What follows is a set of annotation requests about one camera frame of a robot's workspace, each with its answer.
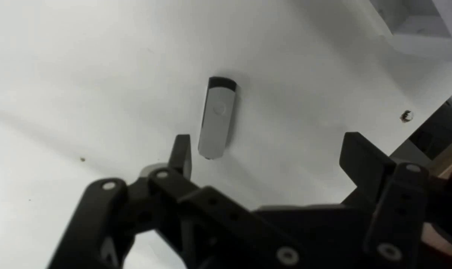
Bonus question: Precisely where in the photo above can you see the white shelf unit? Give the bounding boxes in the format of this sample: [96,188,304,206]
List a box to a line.
[0,0,452,269]

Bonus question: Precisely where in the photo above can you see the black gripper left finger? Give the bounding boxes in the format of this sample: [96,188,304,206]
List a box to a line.
[47,132,261,269]

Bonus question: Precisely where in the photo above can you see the white plastic drawer unit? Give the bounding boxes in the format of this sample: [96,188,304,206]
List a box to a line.
[367,0,452,65]

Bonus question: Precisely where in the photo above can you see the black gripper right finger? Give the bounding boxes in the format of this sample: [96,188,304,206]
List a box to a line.
[339,129,452,269]

